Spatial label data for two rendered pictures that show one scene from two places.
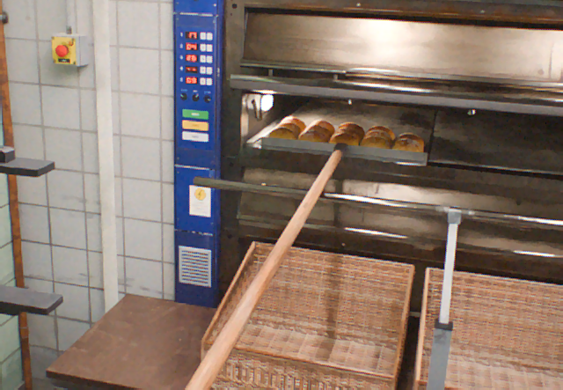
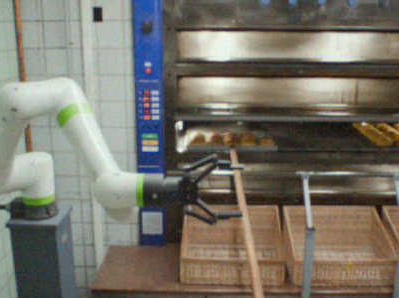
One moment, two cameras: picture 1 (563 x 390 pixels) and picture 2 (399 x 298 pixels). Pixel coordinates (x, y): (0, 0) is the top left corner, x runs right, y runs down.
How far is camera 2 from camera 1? 0.92 m
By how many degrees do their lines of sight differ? 12
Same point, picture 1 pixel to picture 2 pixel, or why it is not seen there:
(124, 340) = (124, 268)
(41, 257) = not seen: hidden behind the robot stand
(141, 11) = (114, 80)
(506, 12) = (313, 71)
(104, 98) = not seen: hidden behind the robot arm
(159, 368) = (153, 279)
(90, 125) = not seen: hidden behind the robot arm
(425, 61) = (275, 98)
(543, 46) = (331, 86)
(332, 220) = (231, 187)
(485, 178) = (309, 155)
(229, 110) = (168, 132)
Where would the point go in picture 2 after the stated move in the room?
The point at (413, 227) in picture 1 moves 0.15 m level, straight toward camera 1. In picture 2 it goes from (274, 185) to (278, 194)
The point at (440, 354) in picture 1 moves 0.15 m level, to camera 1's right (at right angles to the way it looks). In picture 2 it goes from (310, 242) to (338, 239)
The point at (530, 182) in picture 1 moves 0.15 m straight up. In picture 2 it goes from (331, 155) to (333, 130)
